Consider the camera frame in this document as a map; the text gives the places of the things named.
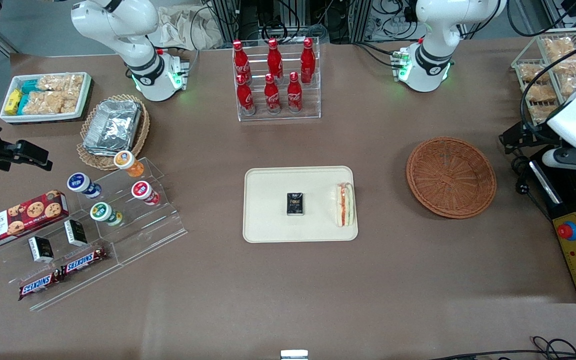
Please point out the teal snack packet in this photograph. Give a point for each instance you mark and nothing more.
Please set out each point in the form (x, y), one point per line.
(29, 86)
(23, 104)

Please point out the red cola bottle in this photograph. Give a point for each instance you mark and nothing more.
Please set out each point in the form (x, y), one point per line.
(245, 97)
(241, 60)
(294, 95)
(308, 60)
(272, 97)
(274, 57)

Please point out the white rectangular snack bin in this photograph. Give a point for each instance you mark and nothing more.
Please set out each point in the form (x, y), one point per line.
(43, 118)

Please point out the light woven wicker basket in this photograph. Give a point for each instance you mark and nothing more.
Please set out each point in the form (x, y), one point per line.
(140, 135)

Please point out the small white block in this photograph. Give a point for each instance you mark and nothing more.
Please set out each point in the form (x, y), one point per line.
(294, 355)

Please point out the orange lid yogurt cup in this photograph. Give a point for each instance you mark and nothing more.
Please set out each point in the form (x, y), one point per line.
(125, 161)

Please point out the yellow snack packet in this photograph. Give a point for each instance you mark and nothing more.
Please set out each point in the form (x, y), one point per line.
(13, 101)

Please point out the clear bag of rice crackers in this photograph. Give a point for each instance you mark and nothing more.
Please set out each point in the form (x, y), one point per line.
(60, 82)
(50, 102)

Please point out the Snickers chocolate bar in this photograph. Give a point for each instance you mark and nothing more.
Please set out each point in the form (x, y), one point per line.
(83, 262)
(38, 285)

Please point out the small black white box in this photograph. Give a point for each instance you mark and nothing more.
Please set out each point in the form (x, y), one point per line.
(75, 232)
(41, 249)

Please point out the triangle sandwich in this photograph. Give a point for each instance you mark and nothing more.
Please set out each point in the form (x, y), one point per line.
(344, 205)

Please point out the beige cloth bag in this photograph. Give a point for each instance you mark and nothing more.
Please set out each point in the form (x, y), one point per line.
(183, 27)

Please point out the green lid yogurt cup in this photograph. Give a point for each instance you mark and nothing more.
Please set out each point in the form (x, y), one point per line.
(102, 212)

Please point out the clear acrylic stepped cup stand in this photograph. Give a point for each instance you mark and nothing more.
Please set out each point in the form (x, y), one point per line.
(153, 227)

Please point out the red Walkers cookie box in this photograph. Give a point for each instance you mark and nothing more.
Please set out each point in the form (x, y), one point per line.
(18, 220)

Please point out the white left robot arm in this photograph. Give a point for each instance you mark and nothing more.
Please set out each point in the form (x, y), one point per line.
(433, 30)

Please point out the clear acrylic stepped snack stand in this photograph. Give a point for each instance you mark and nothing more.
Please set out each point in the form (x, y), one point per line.
(68, 290)

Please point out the bagged fried snack pack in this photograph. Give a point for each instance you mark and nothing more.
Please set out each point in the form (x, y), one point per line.
(570, 65)
(559, 47)
(534, 73)
(570, 86)
(543, 113)
(540, 93)

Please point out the red lid yogurt cup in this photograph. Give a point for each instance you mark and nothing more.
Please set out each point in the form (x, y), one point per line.
(142, 191)

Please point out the black equipment base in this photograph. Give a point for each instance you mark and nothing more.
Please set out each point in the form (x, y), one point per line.
(563, 207)

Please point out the clear acrylic bottle rack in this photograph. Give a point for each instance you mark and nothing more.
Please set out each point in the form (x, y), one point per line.
(313, 100)

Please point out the blue lid yogurt cup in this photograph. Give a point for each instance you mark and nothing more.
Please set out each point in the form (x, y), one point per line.
(80, 183)

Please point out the brown wicker basket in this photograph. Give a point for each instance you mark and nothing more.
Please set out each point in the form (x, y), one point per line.
(450, 177)

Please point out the small black card box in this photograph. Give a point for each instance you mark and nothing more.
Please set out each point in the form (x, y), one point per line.
(295, 204)

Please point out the stack of foil trays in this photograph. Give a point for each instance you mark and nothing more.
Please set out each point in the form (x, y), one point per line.
(113, 125)

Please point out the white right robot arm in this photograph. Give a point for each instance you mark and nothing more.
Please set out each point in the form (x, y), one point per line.
(118, 25)

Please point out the cream plastic tray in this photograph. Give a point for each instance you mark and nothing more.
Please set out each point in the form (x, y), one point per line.
(273, 220)

